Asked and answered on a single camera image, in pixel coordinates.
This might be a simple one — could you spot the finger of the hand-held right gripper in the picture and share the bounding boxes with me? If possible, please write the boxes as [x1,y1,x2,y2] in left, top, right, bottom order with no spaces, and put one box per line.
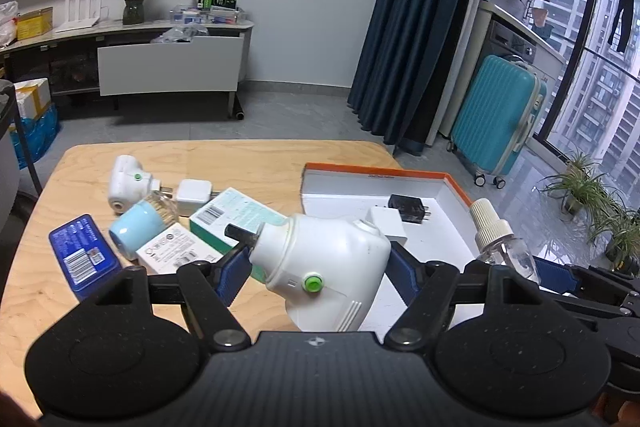
[531,257,640,308]

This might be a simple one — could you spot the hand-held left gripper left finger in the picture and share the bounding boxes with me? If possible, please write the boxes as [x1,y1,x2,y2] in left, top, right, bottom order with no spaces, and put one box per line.
[95,241,256,353]

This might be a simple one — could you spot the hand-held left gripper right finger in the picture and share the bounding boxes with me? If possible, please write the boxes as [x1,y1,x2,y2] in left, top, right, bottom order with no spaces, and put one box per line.
[382,241,542,353]

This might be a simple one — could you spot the clear bottle with white cap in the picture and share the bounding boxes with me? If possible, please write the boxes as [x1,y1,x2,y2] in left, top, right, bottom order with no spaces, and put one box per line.
[470,199,543,286]

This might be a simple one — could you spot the white barcode carton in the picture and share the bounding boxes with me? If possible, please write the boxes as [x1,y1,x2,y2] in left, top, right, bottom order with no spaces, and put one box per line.
[136,227,237,281]

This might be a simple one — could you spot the large white plug-in repellent heater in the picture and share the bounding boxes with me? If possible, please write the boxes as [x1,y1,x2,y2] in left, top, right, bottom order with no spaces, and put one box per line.
[224,213,392,333]

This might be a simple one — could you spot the orange-edged white box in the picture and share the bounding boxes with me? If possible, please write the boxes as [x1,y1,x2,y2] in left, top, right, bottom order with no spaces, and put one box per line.
[300,162,483,333]

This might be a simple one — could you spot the white cube adapter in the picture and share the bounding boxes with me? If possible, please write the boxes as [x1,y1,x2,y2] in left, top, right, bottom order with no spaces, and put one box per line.
[366,206,407,244]

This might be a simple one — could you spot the green and white carton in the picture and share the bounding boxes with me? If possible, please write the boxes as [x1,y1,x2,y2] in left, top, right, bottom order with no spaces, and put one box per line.
[189,187,289,283]

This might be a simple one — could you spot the black power adapter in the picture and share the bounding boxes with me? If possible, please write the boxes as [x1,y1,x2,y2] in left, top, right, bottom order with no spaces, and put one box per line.
[389,194,434,226]

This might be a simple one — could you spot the potted spider plant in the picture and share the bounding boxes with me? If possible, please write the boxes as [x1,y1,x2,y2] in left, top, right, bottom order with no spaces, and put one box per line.
[589,202,640,274]
[537,151,617,221]

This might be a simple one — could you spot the white power adapter with prongs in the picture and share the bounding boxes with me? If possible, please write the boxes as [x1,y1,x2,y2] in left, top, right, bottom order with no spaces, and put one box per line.
[176,179,221,217]

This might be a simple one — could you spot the bottle with light blue cap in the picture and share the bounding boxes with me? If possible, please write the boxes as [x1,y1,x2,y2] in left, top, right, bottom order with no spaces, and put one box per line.
[108,190,180,261]

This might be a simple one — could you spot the small white plug-in repellent heater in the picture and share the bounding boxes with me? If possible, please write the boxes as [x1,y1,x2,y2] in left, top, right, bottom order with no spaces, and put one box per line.
[107,155,163,215]

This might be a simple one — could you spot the blue rectangular tin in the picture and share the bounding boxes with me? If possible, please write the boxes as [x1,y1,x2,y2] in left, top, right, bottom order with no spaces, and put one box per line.
[49,214,122,301]

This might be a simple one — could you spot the teal suitcase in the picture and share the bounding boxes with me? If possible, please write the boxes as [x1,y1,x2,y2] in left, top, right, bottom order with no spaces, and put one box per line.
[446,54,549,188]

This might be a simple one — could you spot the white cabinet drawer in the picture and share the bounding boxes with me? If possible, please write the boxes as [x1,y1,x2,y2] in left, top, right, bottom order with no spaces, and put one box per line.
[97,34,246,97]

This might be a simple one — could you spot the grey washing machine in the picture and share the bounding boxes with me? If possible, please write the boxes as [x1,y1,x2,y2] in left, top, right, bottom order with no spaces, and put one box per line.
[487,19,539,64]

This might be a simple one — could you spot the blue plastic bag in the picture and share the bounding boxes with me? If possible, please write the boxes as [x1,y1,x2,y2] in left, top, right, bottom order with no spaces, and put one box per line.
[7,104,61,168]

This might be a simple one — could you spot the dark blue curtain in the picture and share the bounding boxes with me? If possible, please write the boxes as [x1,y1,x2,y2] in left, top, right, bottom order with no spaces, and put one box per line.
[347,0,488,156]

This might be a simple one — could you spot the grey chair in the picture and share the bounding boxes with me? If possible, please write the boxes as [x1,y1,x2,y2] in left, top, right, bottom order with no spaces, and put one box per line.
[0,79,44,235]

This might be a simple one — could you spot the clear plastic storage boxes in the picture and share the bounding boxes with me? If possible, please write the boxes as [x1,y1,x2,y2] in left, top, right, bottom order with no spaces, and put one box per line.
[170,4,246,26]

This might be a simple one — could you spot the white laundry counter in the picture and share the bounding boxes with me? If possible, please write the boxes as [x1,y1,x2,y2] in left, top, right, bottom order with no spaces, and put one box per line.
[477,0,567,64]

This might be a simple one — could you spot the taped cardboard box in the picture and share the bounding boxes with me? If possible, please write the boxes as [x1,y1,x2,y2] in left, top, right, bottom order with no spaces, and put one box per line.
[14,78,54,120]

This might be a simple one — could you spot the television cabinet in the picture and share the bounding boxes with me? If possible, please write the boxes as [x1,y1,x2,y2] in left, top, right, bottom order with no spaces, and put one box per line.
[0,18,256,118]

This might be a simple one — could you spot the white router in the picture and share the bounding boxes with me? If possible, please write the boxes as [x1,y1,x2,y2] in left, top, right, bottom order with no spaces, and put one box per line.
[54,0,104,33]

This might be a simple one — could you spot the yellow cardboard box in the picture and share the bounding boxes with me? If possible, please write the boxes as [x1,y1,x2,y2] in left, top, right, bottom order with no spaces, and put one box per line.
[16,7,54,41]

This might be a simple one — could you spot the white plastic bag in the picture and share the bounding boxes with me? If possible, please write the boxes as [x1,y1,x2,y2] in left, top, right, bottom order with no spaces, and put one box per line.
[0,1,21,47]

